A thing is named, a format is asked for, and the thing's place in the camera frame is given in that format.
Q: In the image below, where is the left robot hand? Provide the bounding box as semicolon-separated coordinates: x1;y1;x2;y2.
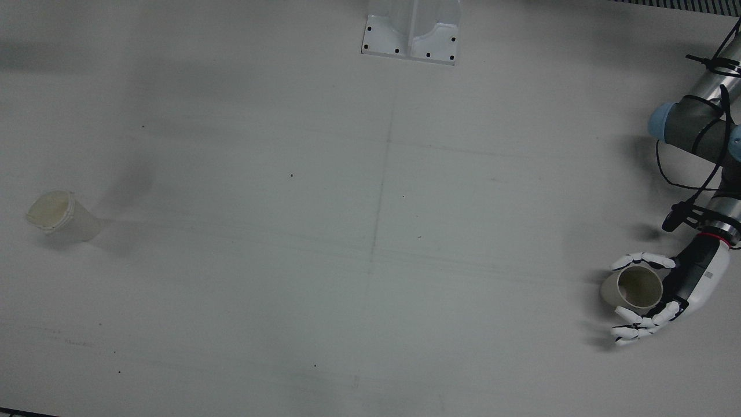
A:
610;235;732;347

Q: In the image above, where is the beige paper cup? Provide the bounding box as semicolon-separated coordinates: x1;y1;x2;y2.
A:
600;265;664;310

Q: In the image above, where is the white crinkled plastic cup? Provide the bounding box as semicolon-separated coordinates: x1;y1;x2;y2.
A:
25;189;102;243

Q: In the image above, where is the dark ribbed vent strip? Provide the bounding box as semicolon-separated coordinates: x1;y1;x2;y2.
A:
608;0;741;16

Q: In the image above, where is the white bolted column base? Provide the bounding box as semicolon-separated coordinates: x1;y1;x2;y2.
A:
361;0;461;66

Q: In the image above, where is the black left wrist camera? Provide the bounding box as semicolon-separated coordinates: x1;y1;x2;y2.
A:
662;201;705;234

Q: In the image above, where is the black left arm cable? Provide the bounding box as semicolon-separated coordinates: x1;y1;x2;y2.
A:
655;19;741;193

